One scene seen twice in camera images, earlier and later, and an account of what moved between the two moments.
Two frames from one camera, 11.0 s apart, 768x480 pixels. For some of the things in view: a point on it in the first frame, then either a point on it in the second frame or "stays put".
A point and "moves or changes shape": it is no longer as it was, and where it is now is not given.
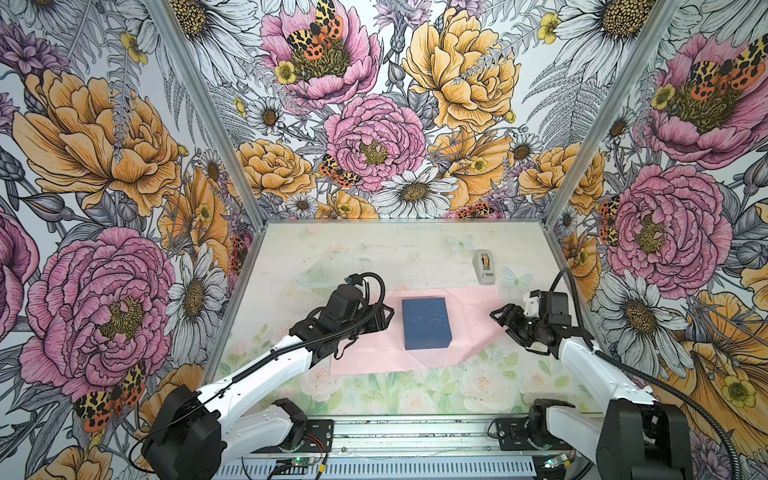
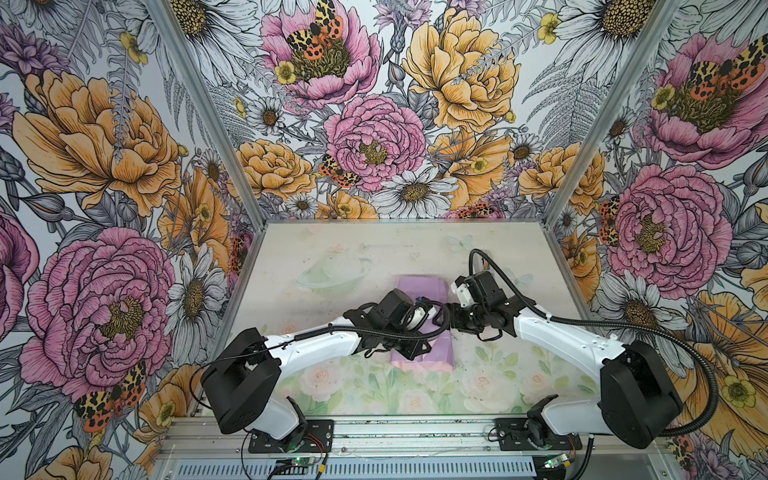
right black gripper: x=512 y=313 to x=455 y=319
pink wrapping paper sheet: x=474 y=313 moves or changes shape
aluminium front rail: x=416 y=436 stays put
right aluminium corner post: x=577 y=174 stays put
